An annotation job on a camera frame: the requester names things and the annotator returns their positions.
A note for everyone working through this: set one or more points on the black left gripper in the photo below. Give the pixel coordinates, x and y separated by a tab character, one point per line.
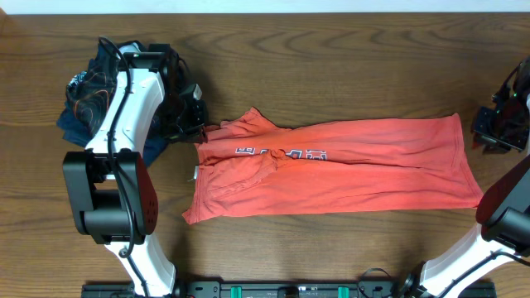
195	132

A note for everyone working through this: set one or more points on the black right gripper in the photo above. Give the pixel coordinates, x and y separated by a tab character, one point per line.
483	130

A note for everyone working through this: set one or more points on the red printed t-shirt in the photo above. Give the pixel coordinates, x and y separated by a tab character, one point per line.
250	166

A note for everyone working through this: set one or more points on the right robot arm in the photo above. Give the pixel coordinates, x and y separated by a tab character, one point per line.
501	233

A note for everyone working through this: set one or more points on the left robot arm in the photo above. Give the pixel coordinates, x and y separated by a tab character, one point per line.
112	197

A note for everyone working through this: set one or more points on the folded navy blue garment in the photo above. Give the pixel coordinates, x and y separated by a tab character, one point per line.
72	132

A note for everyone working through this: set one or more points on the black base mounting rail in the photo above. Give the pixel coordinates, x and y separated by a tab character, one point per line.
214	289

